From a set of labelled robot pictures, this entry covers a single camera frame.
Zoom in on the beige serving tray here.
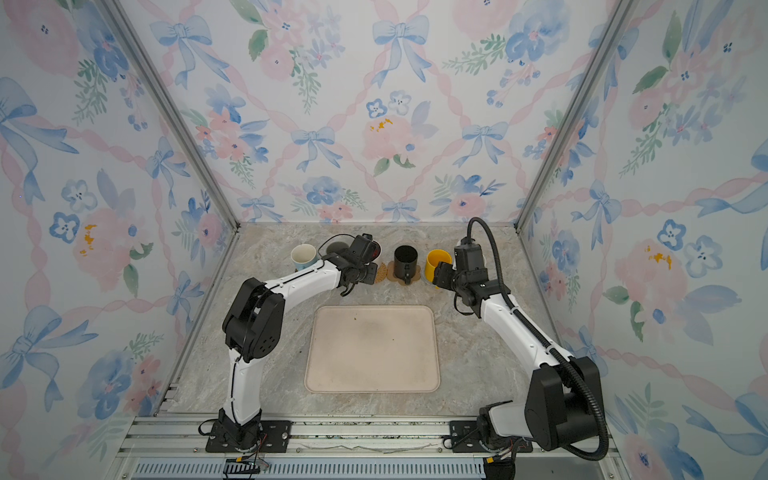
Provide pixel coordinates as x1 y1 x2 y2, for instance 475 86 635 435
304 305 441 394

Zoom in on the aluminium corner frame post left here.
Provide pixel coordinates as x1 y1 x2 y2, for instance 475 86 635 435
95 0 240 231

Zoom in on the black mug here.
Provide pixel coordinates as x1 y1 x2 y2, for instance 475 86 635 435
393 245 419 285

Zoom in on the aluminium corner frame post right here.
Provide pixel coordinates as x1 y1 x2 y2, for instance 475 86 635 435
514 0 635 235

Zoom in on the red mug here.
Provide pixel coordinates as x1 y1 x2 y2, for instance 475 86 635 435
369 241 381 262

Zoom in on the aluminium corner frame post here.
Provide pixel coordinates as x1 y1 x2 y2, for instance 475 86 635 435
95 0 240 231
514 0 635 235

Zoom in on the yellow mug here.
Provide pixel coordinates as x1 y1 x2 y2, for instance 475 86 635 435
425 249 453 283

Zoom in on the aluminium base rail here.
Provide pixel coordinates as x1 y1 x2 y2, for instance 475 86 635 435
106 413 629 479

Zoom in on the rattan woven round coaster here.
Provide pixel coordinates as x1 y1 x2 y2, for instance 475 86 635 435
374 264 388 284

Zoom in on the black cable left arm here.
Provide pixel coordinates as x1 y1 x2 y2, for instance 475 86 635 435
316 233 358 258

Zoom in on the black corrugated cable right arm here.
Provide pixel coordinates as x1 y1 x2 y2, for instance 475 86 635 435
466 217 610 462

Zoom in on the cork paw print coaster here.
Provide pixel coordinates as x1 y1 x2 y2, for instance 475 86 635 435
386 261 422 286

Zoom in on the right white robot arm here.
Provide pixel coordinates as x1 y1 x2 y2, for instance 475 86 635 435
433 238 609 461

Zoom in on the grey mug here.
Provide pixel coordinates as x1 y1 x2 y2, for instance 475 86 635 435
326 241 349 254

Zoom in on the light blue mug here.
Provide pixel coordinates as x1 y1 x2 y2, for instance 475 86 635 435
290 244 318 271

